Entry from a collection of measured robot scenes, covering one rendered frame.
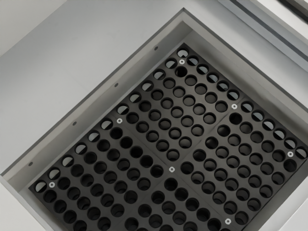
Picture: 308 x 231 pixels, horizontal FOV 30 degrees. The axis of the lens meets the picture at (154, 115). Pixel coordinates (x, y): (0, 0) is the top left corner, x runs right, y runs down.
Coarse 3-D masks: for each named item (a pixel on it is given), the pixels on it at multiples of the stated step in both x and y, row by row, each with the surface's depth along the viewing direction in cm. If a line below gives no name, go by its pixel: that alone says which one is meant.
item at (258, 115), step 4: (192, 60) 67; (196, 60) 66; (196, 64) 66; (200, 68) 66; (204, 68) 66; (204, 72) 66; (212, 76) 66; (216, 80) 66; (220, 84) 65; (224, 84) 65; (224, 88) 65; (232, 92) 65; (232, 96) 65; (236, 96) 65; (244, 104) 64; (248, 104) 64; (248, 108) 64; (256, 116) 64; (260, 116) 64
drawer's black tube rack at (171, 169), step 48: (144, 96) 59; (192, 96) 59; (96, 144) 58; (144, 144) 57; (192, 144) 57; (240, 144) 57; (288, 144) 60; (48, 192) 56; (96, 192) 59; (144, 192) 56; (192, 192) 56; (240, 192) 58
